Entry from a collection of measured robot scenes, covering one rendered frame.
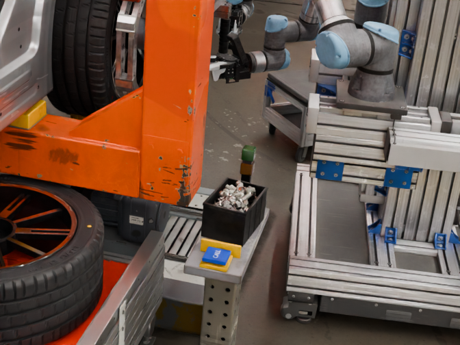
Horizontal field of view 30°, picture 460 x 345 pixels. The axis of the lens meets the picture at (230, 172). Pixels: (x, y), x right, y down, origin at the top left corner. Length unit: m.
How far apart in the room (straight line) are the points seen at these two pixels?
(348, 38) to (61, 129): 0.93
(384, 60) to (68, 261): 1.15
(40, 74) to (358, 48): 0.98
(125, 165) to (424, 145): 0.93
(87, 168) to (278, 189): 1.45
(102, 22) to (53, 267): 0.88
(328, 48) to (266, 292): 1.01
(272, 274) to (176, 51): 1.18
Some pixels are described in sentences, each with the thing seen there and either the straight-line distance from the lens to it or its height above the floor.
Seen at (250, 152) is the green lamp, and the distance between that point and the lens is 2.70.
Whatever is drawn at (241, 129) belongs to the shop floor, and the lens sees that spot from 4.52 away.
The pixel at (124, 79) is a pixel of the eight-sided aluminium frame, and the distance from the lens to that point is 2.90.
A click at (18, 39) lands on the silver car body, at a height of 0.97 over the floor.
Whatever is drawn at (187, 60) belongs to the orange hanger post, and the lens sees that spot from 2.44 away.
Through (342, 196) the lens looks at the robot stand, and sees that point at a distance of 3.48.
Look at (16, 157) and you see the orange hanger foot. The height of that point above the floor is 0.59.
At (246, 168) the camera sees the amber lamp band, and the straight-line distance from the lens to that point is 2.73.
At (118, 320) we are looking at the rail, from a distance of 2.44.
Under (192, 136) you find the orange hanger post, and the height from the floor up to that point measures 0.76.
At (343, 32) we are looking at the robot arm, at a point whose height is 1.04.
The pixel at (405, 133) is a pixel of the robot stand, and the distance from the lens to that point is 2.77.
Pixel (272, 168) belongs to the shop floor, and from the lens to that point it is 4.12.
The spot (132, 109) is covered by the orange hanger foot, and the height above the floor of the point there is 0.80.
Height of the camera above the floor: 1.78
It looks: 26 degrees down
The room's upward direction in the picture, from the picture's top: 5 degrees clockwise
